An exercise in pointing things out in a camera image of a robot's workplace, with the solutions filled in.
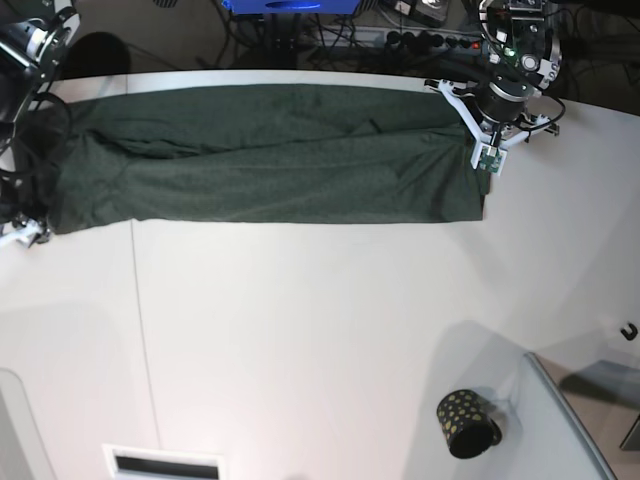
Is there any black mug with gold dots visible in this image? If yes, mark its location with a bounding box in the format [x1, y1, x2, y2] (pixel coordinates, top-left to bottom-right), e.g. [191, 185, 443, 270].
[436, 389, 502, 460]

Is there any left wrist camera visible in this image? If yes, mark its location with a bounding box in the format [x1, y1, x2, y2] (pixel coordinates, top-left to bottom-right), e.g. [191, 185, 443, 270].
[470, 142, 508, 175]

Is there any small black hook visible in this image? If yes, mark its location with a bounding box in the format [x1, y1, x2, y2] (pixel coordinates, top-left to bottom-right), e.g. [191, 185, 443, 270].
[620, 323, 639, 341]

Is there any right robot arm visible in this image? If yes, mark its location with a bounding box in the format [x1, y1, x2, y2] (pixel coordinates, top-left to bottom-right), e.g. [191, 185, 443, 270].
[1, 1, 80, 248]

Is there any black round stool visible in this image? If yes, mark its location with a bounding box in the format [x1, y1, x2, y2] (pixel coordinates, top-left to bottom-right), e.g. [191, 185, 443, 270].
[61, 32, 131, 79]

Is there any white power strip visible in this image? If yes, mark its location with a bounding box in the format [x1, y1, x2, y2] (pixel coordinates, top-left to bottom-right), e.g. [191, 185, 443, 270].
[312, 26, 484, 55]

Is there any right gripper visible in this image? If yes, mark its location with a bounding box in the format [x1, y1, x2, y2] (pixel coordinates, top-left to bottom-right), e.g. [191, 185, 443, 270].
[1, 200, 53, 248]

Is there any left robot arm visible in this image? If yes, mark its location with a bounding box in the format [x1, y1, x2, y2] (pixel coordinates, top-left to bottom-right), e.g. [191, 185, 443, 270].
[425, 1, 566, 150]

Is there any blue box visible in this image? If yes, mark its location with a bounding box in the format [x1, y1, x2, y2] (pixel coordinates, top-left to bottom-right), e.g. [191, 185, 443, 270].
[221, 0, 359, 15]

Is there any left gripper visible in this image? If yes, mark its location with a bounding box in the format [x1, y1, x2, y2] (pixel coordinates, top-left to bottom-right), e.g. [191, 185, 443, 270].
[424, 76, 560, 148]

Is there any white slotted plate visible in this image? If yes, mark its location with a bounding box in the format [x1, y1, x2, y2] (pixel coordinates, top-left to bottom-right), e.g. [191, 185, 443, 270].
[103, 444, 228, 480]

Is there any grey tray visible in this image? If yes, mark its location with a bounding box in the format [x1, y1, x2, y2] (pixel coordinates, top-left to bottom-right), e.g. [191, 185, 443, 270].
[529, 353, 639, 479]

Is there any dark green t-shirt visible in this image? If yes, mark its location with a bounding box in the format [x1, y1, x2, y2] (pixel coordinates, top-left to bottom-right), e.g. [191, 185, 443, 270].
[49, 85, 490, 234]

